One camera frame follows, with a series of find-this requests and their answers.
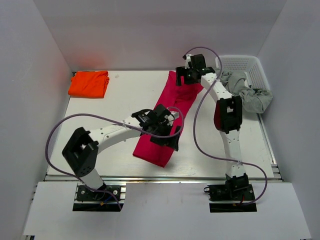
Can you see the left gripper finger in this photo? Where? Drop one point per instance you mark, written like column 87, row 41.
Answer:
column 173, row 141
column 163, row 142

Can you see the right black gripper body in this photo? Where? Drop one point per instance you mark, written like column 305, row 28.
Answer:
column 187, row 73

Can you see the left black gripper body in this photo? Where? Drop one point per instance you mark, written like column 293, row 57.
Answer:
column 162, row 128

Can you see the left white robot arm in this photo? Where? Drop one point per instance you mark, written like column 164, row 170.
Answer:
column 84, row 146

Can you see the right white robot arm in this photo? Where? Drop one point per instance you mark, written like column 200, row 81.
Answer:
column 228, row 114

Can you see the white plastic laundry basket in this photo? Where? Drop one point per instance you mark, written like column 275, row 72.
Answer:
column 255, row 77

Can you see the grey t-shirt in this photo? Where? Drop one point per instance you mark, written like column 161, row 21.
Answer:
column 254, row 100

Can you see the folded orange t-shirt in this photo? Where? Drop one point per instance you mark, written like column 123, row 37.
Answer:
column 89, row 84

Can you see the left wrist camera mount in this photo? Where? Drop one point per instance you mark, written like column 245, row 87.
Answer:
column 174, row 115

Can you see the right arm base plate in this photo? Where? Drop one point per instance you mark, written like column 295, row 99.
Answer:
column 220, row 201

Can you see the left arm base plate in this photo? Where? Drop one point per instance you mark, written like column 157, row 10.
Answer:
column 89, row 201

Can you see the aluminium table edge rail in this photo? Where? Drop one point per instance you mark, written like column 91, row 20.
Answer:
column 64, row 178

